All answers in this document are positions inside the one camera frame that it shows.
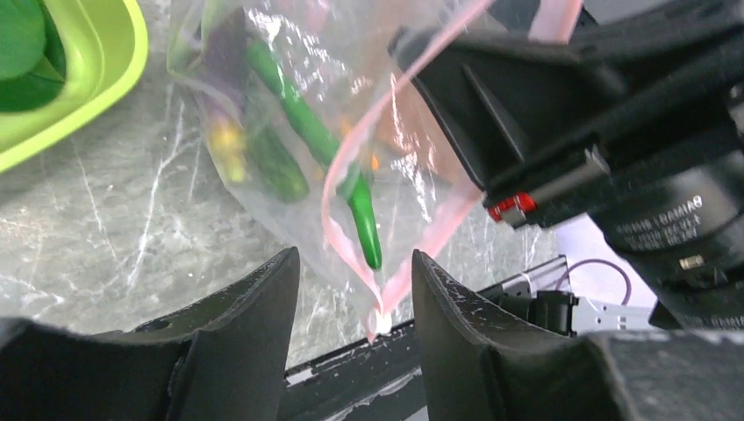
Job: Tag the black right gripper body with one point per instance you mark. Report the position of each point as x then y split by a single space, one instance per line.
678 61

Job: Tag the purple toy eggplant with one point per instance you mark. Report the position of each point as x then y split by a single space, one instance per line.
222 67

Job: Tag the green toy chili pepper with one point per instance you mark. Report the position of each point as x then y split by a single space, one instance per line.
321 143

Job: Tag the brown wooden board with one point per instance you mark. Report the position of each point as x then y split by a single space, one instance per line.
410 129

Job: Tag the green toy cucumber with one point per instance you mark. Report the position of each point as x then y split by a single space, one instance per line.
275 165

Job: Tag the white green toy bok choy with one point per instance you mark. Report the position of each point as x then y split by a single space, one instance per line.
33 60

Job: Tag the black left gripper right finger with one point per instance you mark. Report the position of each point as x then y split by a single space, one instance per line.
535 374

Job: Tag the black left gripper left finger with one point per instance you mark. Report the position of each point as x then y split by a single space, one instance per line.
220 358

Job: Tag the lime green plastic basket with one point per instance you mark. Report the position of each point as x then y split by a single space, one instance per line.
106 47

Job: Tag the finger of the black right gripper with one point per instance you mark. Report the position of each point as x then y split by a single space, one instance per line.
521 114

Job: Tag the clear pink zip top bag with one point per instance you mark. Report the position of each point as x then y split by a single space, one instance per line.
349 59

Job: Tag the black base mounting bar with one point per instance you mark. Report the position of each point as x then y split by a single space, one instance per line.
387 380

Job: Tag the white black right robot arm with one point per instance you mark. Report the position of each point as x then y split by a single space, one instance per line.
683 233

